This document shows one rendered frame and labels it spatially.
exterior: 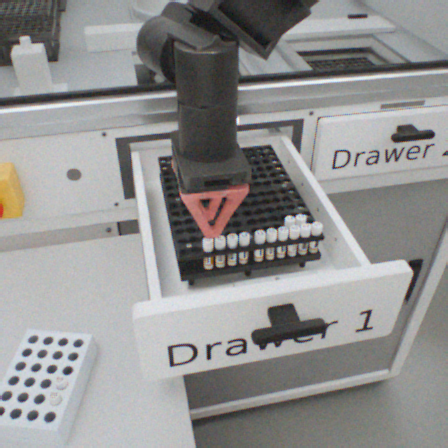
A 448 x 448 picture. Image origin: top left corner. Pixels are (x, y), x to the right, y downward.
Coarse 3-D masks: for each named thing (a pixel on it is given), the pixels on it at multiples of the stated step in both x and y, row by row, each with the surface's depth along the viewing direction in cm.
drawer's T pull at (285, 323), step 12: (276, 312) 46; (288, 312) 46; (276, 324) 45; (288, 324) 45; (300, 324) 45; (312, 324) 45; (324, 324) 45; (252, 336) 44; (264, 336) 44; (276, 336) 44; (288, 336) 45; (300, 336) 45
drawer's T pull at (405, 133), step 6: (402, 126) 76; (408, 126) 76; (414, 126) 76; (402, 132) 74; (408, 132) 74; (414, 132) 74; (420, 132) 74; (426, 132) 74; (432, 132) 74; (396, 138) 73; (402, 138) 73; (408, 138) 74; (414, 138) 74; (420, 138) 74; (426, 138) 74; (432, 138) 75
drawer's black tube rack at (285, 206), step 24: (168, 168) 68; (264, 168) 68; (168, 192) 63; (264, 192) 64; (288, 192) 63; (168, 216) 64; (192, 216) 59; (216, 216) 59; (240, 216) 59; (264, 216) 59; (288, 216) 60; (192, 240) 60; (192, 264) 57; (240, 264) 57; (264, 264) 57; (288, 264) 58
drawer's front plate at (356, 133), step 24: (336, 120) 73; (360, 120) 74; (384, 120) 75; (408, 120) 76; (432, 120) 77; (336, 144) 76; (360, 144) 77; (384, 144) 78; (408, 144) 79; (312, 168) 80; (360, 168) 80; (384, 168) 81; (408, 168) 83
